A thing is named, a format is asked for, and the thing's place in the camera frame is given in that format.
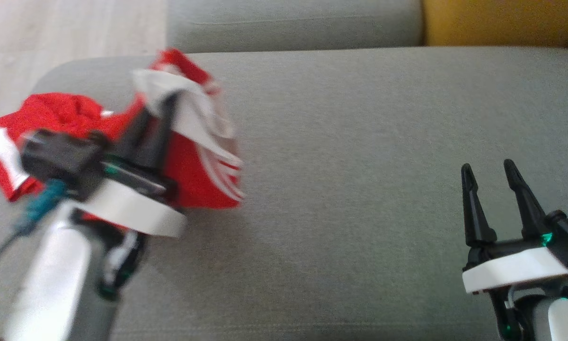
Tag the red shorts wide white stripe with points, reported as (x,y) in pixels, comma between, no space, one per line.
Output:
(61,111)

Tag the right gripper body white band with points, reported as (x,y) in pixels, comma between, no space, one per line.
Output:
(516,270)

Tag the grey sofa back cushion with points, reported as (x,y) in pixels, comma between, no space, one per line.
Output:
(293,23)

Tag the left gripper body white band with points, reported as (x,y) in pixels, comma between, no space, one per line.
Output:
(132,208)

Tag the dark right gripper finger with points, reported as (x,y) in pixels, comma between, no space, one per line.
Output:
(475,218)
(528,208)

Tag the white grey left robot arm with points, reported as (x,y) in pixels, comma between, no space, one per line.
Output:
(52,279)

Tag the red shirt white striped trim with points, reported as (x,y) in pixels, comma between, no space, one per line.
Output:
(194,166)

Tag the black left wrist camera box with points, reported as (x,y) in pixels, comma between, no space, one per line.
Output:
(61,156)

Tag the grey sofa seat cushion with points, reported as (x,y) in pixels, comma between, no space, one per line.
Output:
(359,166)

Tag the yellow sofa cushion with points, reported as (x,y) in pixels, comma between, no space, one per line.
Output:
(501,21)

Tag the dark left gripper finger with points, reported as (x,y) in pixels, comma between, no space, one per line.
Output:
(130,139)
(163,137)

